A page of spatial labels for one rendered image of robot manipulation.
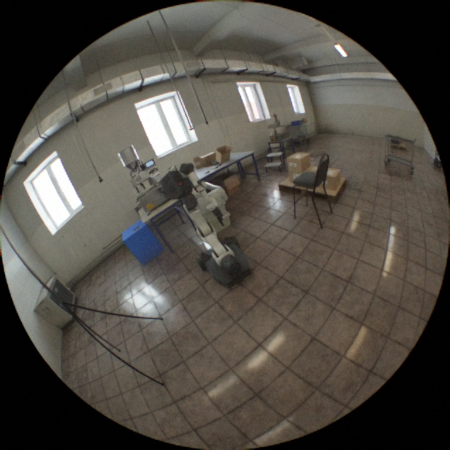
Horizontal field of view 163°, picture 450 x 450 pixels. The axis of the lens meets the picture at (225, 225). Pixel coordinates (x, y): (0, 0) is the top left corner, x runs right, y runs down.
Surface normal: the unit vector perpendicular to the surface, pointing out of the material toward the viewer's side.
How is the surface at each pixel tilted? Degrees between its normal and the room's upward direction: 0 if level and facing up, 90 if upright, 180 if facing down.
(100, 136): 90
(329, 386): 0
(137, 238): 90
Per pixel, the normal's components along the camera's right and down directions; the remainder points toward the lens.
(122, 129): 0.58, 0.29
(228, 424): -0.32, -0.77
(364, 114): -0.75, 0.56
